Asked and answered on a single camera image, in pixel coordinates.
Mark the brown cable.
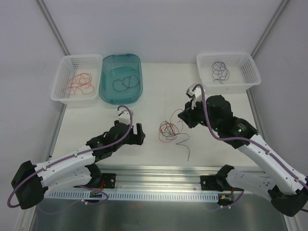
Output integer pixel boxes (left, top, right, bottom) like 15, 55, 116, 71
160, 115, 191, 161

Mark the black cable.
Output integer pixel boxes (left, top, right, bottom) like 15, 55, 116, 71
112, 74, 140, 93

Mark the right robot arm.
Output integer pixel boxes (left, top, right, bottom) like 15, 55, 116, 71
178, 95, 308, 217

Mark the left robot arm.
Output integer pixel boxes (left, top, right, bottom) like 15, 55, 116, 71
7, 120, 145, 209

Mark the white plastic basket right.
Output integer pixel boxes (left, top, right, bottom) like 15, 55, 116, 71
196, 52, 261, 94

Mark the white plastic basket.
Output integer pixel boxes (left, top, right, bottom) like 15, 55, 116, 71
50, 54, 103, 106
196, 52, 261, 94

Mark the teal transparent plastic tub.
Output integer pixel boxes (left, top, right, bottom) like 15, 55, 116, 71
99, 54, 143, 105

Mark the white plastic basket left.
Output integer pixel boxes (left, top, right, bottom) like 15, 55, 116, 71
50, 54, 103, 106

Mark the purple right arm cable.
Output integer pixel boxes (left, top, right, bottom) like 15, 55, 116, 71
194, 83, 308, 183

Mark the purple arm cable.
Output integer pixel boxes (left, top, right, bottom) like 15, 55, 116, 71
7, 105, 134, 208
194, 83, 308, 183

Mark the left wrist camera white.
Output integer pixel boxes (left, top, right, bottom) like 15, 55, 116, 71
117, 109, 134, 125

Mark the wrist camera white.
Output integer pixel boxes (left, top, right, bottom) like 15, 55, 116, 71
117, 109, 134, 125
186, 83, 205, 109

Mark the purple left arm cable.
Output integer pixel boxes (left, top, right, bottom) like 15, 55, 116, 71
7, 105, 134, 208

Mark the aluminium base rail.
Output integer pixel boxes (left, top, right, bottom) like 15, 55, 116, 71
98, 164, 220, 193

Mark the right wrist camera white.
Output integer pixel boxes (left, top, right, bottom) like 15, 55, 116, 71
186, 83, 205, 109

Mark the white slotted cable duct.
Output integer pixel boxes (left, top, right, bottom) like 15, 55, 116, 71
47, 190, 218, 203

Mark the aluminium frame post right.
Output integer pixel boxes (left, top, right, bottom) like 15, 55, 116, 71
251, 0, 291, 59

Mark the aluminium frame post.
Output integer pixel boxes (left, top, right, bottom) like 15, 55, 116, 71
251, 0, 291, 59
35, 0, 70, 56

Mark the aluminium frame post left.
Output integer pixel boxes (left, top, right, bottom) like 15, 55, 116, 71
35, 0, 70, 56

